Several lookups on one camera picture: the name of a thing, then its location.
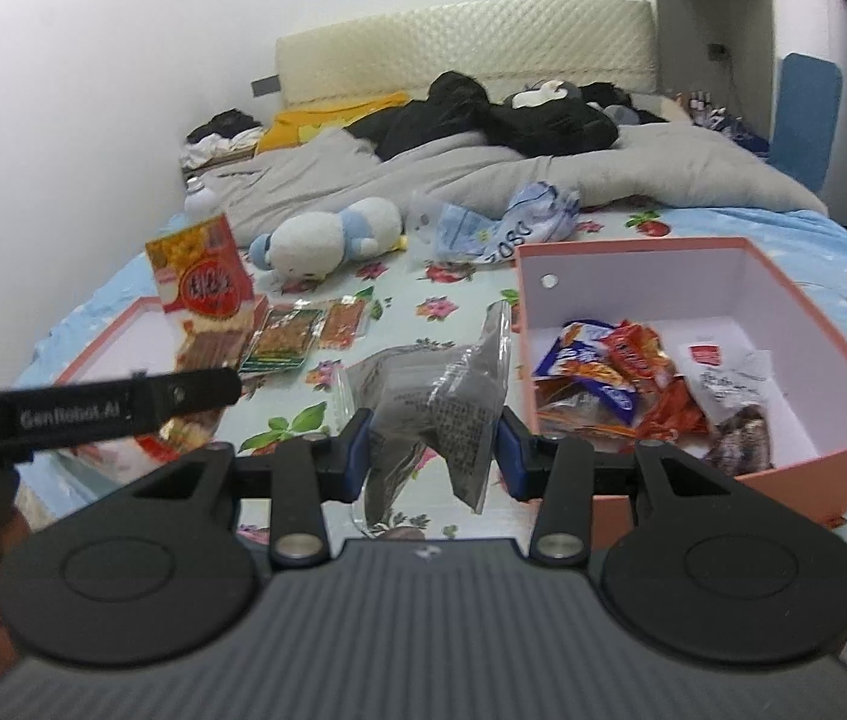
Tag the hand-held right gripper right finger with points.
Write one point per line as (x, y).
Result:
(512, 457)

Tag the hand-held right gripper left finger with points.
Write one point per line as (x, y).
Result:
(358, 457)

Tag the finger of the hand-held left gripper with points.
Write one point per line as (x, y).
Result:
(195, 394)

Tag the shallow pink box lid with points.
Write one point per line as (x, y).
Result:
(112, 349)

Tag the clear grey snack packet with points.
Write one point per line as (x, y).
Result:
(438, 397)

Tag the large yellow and red snack packet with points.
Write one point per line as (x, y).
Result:
(202, 277)

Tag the blue snack packet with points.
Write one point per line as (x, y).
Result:
(581, 360)

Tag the red snack wrapper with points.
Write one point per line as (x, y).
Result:
(671, 409)

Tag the red and orange snack packet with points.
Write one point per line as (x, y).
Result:
(641, 352)

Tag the white packet with red label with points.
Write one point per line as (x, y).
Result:
(723, 375)

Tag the dark triangular snack packet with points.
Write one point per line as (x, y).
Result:
(742, 439)

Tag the deep pink cardboard box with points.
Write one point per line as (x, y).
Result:
(693, 285)

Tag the small green snack packet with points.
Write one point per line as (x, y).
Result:
(285, 337)

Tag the small orange flat snack packet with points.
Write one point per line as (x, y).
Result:
(341, 322)

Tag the floral bed sheet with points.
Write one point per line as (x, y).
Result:
(423, 307)

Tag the white spray bottle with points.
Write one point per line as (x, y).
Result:
(200, 199)

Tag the white and blue plush toy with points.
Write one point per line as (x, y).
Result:
(326, 236)

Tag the clear bag with blue contents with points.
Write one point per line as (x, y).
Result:
(461, 229)

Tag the crumpled blue and white bag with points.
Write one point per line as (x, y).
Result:
(536, 214)

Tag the pile of folded clothes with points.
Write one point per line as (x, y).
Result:
(217, 131)

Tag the yellow cloth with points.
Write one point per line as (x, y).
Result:
(303, 124)

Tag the grey duvet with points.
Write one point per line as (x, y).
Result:
(431, 172)

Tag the black jacket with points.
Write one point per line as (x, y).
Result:
(543, 127)

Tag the row of small bottles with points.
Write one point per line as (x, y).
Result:
(705, 109)

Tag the cream padded headboard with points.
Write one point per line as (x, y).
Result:
(468, 37)

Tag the blue padded board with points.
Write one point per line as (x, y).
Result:
(806, 112)

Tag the grey wall socket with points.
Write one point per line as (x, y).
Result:
(264, 86)

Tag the black wall socket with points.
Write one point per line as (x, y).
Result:
(718, 52)

